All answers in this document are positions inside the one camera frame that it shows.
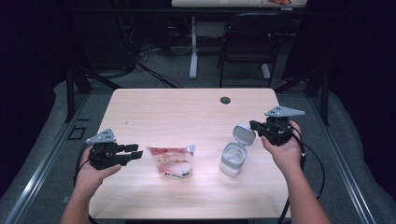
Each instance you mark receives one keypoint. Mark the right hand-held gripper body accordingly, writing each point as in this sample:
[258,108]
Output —
[278,130]

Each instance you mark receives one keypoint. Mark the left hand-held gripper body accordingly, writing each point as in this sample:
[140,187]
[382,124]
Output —
[104,155]

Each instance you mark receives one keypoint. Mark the white lidded container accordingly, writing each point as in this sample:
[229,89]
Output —
[233,158]

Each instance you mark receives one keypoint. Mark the red and white spouted pouch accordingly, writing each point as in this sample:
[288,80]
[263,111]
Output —
[172,161]

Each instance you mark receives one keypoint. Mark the person's right hand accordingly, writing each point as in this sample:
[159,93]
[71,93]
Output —
[286,155]

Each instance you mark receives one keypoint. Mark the person's left hand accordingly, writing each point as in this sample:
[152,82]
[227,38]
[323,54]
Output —
[88,179]

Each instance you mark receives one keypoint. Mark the round table grommet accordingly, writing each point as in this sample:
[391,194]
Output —
[225,100]

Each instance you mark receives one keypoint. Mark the white desk foot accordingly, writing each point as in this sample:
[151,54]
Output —
[265,71]

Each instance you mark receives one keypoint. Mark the black metal stand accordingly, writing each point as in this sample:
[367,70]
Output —
[70,93]
[325,99]

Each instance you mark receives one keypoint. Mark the grey tape piece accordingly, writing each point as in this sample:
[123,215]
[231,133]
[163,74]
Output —
[65,199]

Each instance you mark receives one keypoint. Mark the black folding chair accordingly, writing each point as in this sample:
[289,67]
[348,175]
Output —
[255,37]

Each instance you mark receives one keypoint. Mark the white desk leg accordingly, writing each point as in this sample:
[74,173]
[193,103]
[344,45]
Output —
[193,56]

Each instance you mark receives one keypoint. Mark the red thing on background tabletop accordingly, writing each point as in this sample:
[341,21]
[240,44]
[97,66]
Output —
[280,2]

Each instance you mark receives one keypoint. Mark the aluminium floor rail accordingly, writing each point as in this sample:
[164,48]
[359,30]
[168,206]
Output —
[43,165]
[342,165]

